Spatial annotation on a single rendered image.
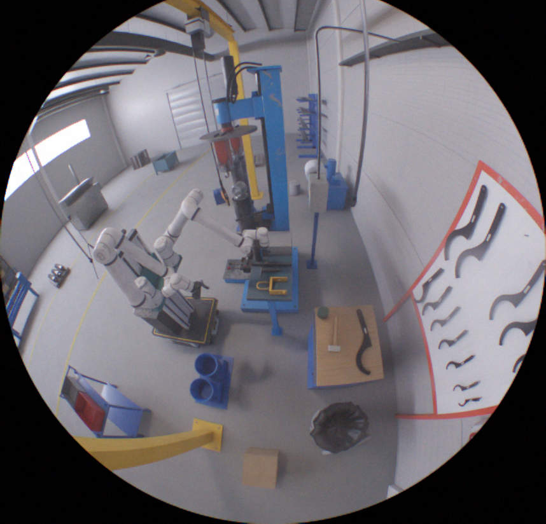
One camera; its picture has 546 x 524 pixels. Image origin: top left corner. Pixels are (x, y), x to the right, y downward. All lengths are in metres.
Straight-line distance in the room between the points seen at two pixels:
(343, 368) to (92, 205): 9.52
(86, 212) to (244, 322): 8.06
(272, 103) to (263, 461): 3.39
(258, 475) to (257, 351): 1.65
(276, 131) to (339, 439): 2.87
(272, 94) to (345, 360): 2.27
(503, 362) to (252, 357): 2.61
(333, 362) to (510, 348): 1.37
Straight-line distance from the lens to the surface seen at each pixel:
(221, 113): 1.88
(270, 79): 1.77
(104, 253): 1.20
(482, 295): 1.64
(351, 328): 1.78
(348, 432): 2.12
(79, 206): 9.16
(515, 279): 1.48
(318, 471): 2.80
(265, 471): 2.46
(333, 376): 1.65
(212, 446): 2.82
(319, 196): 2.26
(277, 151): 1.84
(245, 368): 2.64
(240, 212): 2.22
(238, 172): 3.48
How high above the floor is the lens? 2.55
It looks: 46 degrees down
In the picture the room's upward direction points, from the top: 7 degrees counter-clockwise
